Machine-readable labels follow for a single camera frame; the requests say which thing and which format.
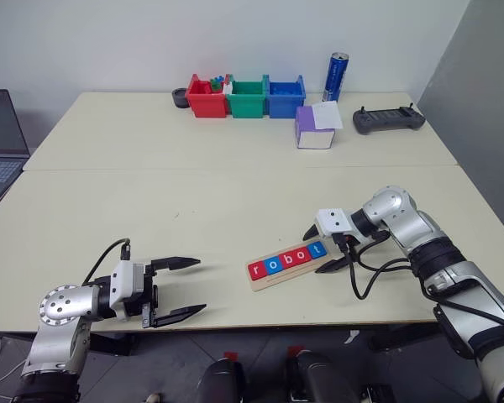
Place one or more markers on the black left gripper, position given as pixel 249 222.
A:
pixel 150 300

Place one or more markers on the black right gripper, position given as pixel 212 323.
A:
pixel 348 243

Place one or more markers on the blue letter block t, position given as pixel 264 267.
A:
pixel 318 250

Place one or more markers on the red letter block o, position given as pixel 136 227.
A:
pixel 302 257

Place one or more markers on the red letter block b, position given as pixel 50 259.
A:
pixel 288 261

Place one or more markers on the wooden letter tray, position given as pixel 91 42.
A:
pixel 285 280

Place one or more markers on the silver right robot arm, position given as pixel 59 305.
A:
pixel 441 256

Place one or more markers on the blue letter block o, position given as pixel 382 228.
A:
pixel 273 266

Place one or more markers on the red letter block r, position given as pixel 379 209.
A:
pixel 257 270

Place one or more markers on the red tape piece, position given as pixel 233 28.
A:
pixel 231 356

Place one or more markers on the white paper scrap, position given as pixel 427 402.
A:
pixel 352 336

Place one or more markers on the dark rounded shape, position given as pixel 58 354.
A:
pixel 220 382
pixel 319 378

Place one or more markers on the purple and white box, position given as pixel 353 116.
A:
pixel 313 134

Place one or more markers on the dark grey handheld controller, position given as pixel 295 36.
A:
pixel 388 121

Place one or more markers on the blue plastic bin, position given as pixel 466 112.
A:
pixel 285 103

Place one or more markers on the green plastic bin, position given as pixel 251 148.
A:
pixel 245 104

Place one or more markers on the blue drink can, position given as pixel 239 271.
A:
pixel 335 80

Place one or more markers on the red plastic bin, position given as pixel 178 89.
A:
pixel 208 103

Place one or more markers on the small white object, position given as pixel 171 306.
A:
pixel 228 87

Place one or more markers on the black round holder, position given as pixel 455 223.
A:
pixel 179 100

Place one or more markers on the green toy brick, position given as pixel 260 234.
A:
pixel 215 84

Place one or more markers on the blue toy brick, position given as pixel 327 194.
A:
pixel 222 78

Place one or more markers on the grey laptop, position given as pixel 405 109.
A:
pixel 0 138

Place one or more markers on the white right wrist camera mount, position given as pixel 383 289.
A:
pixel 334 220

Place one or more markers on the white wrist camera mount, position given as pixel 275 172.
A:
pixel 334 220
pixel 126 285

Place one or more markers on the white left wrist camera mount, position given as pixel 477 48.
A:
pixel 126 285

